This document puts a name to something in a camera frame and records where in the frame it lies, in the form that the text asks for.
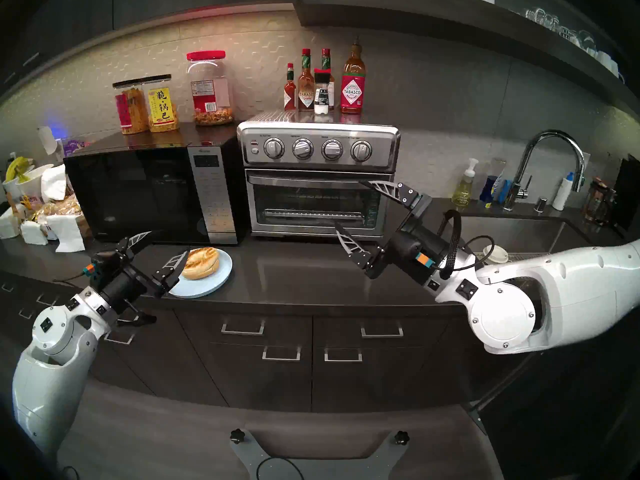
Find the yellow liquid soap dispenser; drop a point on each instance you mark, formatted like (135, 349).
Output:
(465, 189)

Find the toasted bagel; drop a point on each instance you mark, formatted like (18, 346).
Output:
(201, 263)

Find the black silver microwave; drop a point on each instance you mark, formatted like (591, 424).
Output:
(150, 194)

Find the white paper bag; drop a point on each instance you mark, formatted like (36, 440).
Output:
(54, 184)

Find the large orange Tabasco bottle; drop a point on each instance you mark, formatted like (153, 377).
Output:
(352, 91)

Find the chrome gooseneck faucet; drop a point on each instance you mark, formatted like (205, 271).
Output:
(509, 200)

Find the black bracket knob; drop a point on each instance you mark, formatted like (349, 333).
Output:
(401, 437)
(237, 436)

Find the grey robot base bracket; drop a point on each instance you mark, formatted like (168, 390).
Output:
(320, 466)

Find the white bowl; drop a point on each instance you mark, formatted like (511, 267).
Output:
(32, 181)

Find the stainless steel toaster oven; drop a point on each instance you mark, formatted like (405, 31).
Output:
(315, 131)

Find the chrome sink fitting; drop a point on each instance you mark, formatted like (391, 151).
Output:
(540, 205)

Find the red lid clear snack jar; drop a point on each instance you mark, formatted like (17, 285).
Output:
(210, 94)

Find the yellow bananas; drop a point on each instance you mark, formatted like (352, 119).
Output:
(15, 166)

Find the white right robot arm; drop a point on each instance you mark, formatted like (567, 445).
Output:
(575, 294)

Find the white box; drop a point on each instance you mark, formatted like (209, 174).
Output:
(7, 224)

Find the metal sink grid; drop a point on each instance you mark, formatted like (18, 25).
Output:
(530, 257)

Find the green neck sauce bottle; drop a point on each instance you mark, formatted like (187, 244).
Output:
(326, 59)

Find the yellow label snack jar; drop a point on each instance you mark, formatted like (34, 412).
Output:
(162, 106)

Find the white mug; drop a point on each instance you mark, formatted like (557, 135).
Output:
(606, 61)
(593, 51)

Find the light blue plate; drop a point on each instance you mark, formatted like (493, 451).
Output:
(220, 279)

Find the blue dish soap bottle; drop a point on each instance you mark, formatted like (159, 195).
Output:
(489, 191)

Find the glass french press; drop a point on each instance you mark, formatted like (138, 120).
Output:
(596, 204)

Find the clear drinking glass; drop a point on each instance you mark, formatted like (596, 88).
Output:
(550, 21)
(531, 15)
(585, 38)

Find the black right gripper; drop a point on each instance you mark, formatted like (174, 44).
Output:
(410, 251)

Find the brown sauce Tabasco bottle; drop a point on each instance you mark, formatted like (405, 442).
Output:
(306, 94)

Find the purple snack packet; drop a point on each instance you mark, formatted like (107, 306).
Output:
(75, 146)

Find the white paper napkin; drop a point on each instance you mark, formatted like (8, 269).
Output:
(67, 236)

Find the white container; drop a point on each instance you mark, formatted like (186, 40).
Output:
(34, 232)

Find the stainless steel sink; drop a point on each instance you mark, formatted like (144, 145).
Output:
(525, 231)

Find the small red Tabasco bottle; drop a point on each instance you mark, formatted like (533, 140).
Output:
(290, 94)

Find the dark wood base cabinet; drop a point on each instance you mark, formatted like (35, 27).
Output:
(280, 384)

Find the blue sponge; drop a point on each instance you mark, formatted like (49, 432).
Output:
(504, 191)

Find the red label snack jar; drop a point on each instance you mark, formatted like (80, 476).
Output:
(127, 111)

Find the grey wall cabinet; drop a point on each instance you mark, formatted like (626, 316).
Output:
(175, 4)

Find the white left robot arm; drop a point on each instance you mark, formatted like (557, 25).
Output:
(45, 384)

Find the dark wall shelf unit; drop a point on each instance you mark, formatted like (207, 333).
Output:
(400, 14)

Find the black countertop appliance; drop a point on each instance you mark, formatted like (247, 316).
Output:
(630, 194)

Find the silver oven knob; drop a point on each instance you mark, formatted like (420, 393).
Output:
(332, 149)
(361, 151)
(273, 148)
(303, 148)

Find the white bottle blue cap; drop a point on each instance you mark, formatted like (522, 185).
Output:
(561, 196)

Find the white paper roll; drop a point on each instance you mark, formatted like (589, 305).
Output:
(47, 140)

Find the glass oven door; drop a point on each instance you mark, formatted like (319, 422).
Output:
(310, 181)

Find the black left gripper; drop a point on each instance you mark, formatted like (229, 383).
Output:
(120, 284)

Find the clear bag of bread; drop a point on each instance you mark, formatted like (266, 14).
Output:
(57, 206)

